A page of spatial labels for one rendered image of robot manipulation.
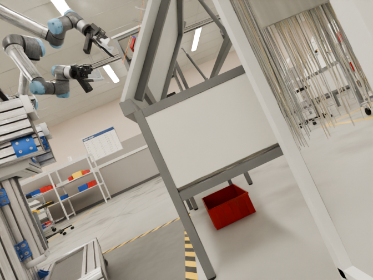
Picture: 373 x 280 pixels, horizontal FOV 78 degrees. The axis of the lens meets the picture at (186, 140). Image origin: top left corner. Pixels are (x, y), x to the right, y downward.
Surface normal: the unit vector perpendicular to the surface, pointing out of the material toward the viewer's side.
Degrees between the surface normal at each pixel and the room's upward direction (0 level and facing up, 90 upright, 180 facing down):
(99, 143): 90
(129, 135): 90
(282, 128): 90
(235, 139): 90
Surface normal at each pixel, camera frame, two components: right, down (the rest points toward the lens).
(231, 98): 0.02, -0.04
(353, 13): -0.91, 0.41
